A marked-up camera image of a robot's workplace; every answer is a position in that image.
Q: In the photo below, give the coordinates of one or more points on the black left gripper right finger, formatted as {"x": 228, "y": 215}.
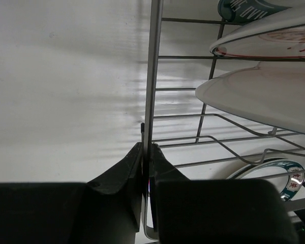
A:
{"x": 214, "y": 211}

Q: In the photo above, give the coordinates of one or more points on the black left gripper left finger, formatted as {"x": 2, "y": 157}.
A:
{"x": 104, "y": 210}

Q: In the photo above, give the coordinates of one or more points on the grey wire dish rack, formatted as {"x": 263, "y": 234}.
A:
{"x": 202, "y": 142}

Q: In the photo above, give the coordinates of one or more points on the plate with dark green rim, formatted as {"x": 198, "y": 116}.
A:
{"x": 286, "y": 175}

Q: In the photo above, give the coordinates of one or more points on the orange sunburst plate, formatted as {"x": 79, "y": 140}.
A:
{"x": 271, "y": 93}
{"x": 280, "y": 35}

